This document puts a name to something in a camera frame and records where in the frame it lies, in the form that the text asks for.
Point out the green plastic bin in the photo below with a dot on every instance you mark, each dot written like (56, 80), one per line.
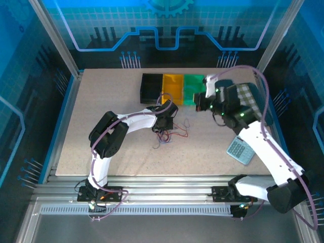
(192, 84)

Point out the yellow plastic bin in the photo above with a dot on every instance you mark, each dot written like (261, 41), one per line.
(173, 87)

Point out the black plastic bin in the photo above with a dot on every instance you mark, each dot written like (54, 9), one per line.
(150, 88)

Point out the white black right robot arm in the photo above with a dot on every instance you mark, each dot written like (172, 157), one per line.
(265, 149)

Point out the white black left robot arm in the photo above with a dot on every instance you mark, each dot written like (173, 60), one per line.
(139, 121)

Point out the checkered teal pencil case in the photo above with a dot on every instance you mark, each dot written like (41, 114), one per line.
(244, 95)

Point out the light blue calculator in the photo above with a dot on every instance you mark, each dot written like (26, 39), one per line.
(239, 150)

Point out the small electronics board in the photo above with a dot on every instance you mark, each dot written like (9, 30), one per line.
(95, 205)
(240, 211)

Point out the aluminium rail frame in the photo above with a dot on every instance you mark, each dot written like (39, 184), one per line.
(164, 187)

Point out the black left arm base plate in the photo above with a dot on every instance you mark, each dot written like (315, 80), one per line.
(114, 193)

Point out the aluminium frame post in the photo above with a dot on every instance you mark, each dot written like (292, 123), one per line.
(54, 38)
(278, 38)

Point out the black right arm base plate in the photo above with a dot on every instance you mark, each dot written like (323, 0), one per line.
(220, 193)

